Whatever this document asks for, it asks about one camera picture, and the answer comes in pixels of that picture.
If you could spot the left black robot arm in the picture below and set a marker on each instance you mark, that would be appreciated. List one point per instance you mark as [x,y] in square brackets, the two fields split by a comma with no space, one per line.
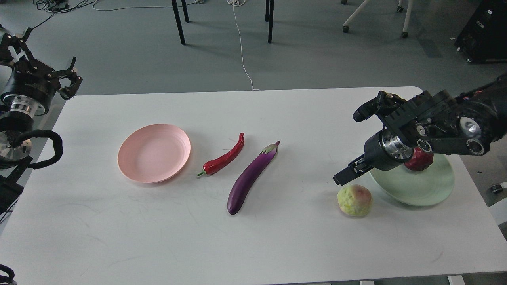
[16,132]

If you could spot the black equipment case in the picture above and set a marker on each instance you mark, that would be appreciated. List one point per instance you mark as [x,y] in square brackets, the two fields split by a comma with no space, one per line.
[484,37]

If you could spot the red pomegranate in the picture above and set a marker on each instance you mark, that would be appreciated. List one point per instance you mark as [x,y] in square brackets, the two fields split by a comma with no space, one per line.
[420,160]

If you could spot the black table leg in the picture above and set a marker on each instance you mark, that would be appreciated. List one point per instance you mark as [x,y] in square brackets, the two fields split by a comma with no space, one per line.
[178,21]
[269,18]

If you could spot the black table leg left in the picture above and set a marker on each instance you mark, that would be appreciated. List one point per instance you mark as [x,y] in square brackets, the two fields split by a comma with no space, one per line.
[178,21]

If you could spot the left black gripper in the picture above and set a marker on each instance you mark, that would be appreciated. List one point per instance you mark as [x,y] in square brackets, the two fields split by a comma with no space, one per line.
[28,81]

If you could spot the pink plate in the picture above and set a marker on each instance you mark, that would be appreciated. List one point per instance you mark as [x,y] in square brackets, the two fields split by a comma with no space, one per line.
[154,153]

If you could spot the purple eggplant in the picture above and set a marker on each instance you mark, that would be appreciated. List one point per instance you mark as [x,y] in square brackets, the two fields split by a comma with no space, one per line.
[246,180]

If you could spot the green pink peach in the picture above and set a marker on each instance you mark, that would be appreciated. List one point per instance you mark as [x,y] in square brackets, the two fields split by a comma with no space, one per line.
[355,200]

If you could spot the green plate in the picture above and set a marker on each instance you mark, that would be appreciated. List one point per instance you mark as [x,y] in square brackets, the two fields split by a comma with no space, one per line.
[418,188]

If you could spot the black table leg right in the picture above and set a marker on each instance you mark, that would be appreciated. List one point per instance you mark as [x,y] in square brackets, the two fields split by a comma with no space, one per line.
[269,18]

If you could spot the red chili pepper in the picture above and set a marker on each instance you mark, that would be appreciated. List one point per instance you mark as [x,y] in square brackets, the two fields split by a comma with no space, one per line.
[213,166]

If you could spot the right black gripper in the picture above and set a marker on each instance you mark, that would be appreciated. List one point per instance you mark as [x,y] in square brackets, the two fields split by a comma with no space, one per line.
[430,122]

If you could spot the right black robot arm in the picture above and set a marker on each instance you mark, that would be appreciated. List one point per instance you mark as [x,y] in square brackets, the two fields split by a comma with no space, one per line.
[464,125]

